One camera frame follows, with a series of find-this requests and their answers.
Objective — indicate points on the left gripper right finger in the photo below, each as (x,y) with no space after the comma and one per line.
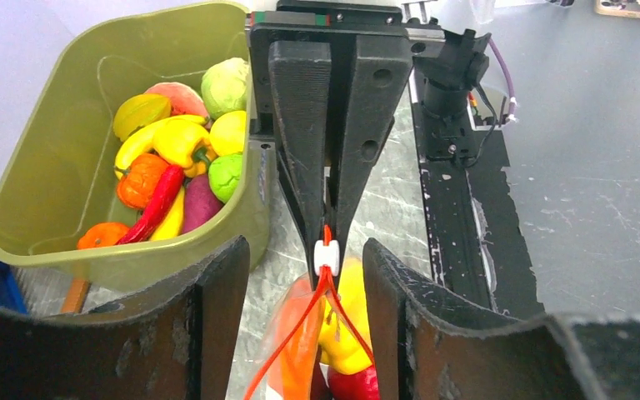
(430,343)

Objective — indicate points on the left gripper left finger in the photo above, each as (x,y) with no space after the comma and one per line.
(172,340)

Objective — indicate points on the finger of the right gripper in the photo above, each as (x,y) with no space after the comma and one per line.
(379,70)
(300,74)

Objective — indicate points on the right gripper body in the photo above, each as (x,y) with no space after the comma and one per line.
(332,70)

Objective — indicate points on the red pomegranate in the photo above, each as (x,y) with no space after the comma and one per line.
(361,385)

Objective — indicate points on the clear zip top bag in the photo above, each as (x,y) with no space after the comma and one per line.
(344,339)

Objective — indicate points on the papaya slice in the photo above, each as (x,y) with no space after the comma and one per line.
(297,373)

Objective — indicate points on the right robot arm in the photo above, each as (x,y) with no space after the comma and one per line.
(450,75)

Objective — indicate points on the green cabbage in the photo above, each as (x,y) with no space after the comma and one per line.
(224,87)

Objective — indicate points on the yellow lemon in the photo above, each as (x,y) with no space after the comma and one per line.
(228,133)

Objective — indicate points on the yellow banana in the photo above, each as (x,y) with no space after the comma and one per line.
(141,141)
(172,224)

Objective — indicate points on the watermelon slice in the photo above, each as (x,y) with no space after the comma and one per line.
(184,99)

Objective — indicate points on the small orange tangerine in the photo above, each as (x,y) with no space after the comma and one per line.
(104,234)

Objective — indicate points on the green lime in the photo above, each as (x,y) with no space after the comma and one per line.
(224,174)

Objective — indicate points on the purple sweet potato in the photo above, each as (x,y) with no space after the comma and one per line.
(200,203)

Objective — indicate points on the red chili pepper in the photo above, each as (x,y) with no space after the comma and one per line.
(163,196)

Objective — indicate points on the orange mini pumpkin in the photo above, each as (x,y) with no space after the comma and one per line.
(137,184)

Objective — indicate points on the yellow green starfruit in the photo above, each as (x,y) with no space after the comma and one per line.
(138,112)

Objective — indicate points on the olive green plastic bin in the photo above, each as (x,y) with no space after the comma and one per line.
(60,180)

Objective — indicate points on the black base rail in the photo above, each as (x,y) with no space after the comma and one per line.
(476,247)

